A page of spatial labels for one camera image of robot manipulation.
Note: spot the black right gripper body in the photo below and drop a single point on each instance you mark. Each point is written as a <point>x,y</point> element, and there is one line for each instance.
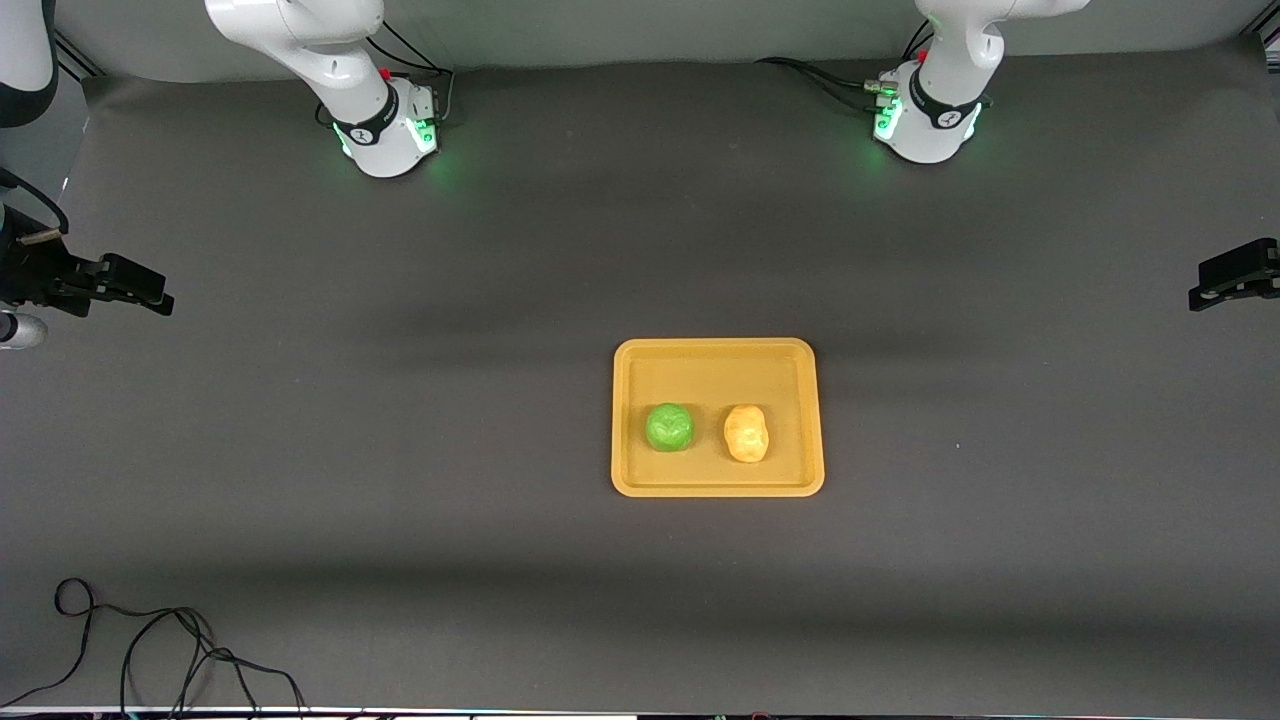
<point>32,268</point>

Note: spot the yellow potato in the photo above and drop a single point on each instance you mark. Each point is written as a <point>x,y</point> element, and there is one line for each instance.
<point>746,433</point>

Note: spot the green apple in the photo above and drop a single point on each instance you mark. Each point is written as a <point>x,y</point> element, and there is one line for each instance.
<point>669,427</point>

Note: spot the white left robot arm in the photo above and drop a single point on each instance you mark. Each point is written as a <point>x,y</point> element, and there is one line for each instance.
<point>945,100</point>

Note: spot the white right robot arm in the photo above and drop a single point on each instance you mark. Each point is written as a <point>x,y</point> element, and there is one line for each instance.
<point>330,60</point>

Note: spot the yellow plastic tray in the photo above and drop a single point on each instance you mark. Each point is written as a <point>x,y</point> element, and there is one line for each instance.
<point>716,375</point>

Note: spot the dark grey table mat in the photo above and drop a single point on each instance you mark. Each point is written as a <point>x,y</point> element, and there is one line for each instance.
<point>640,250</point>

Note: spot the aluminium frame rail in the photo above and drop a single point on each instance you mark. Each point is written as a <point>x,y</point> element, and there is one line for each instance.
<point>1262,38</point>
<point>75,55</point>

